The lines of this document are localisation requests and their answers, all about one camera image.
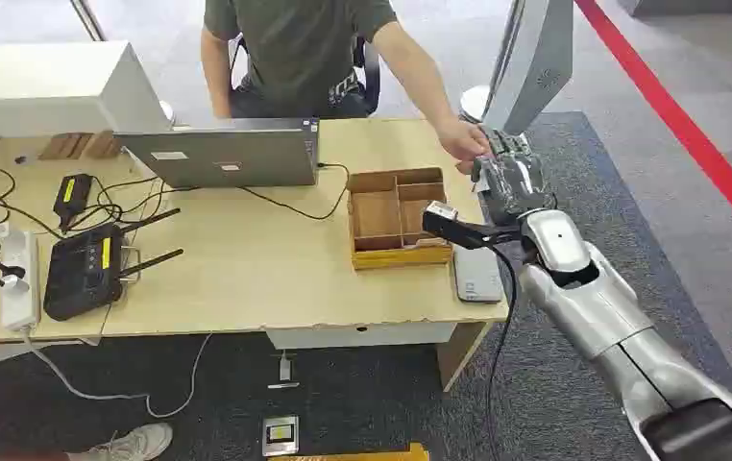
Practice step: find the person's left hand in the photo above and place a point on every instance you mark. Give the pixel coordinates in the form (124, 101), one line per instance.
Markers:
(463, 143)

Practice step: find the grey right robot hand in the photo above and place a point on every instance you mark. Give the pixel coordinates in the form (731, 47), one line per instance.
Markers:
(513, 181)

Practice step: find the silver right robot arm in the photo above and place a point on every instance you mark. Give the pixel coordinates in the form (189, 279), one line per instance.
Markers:
(595, 305)

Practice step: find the wooden card box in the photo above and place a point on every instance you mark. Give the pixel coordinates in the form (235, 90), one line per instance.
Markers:
(398, 219)

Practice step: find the flat grey device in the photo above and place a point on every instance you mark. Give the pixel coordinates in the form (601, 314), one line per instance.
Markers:
(477, 277)

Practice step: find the black office chair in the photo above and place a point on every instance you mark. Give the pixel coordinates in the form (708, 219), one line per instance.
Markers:
(369, 70)

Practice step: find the wooden desk leg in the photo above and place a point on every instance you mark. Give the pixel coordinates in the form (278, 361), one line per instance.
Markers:
(458, 356)

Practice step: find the red floor tape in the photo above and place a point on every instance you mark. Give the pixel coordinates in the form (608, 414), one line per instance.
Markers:
(690, 130)

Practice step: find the person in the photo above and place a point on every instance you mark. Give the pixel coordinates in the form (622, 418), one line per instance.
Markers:
(299, 51)

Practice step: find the white desk drawer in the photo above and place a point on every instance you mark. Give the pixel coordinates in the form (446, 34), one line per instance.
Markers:
(359, 335)

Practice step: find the grey laptop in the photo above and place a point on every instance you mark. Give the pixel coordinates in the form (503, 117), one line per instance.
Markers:
(226, 156)

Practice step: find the yellow board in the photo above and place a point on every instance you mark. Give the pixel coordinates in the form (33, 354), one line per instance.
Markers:
(366, 455)

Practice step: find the small wooden blocks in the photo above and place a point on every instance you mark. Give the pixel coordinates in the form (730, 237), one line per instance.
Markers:
(79, 146)

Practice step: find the black power adapter yellow label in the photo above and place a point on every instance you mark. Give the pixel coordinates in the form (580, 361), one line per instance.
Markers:
(72, 197)

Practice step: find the black router with antennas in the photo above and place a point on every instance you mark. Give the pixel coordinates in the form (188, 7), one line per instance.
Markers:
(83, 273)

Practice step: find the large white box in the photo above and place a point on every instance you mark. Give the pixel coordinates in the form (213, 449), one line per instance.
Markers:
(48, 89)

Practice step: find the white shoe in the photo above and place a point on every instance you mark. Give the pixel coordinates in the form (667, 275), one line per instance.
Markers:
(130, 444)

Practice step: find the white power strip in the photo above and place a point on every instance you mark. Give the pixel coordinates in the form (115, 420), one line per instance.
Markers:
(19, 286)

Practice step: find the black plug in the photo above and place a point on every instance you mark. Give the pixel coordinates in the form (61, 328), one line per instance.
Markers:
(9, 270)

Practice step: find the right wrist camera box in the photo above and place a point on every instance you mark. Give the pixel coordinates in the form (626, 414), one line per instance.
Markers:
(461, 230)

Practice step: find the small white bracket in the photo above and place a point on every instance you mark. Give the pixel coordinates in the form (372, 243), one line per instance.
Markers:
(284, 370)

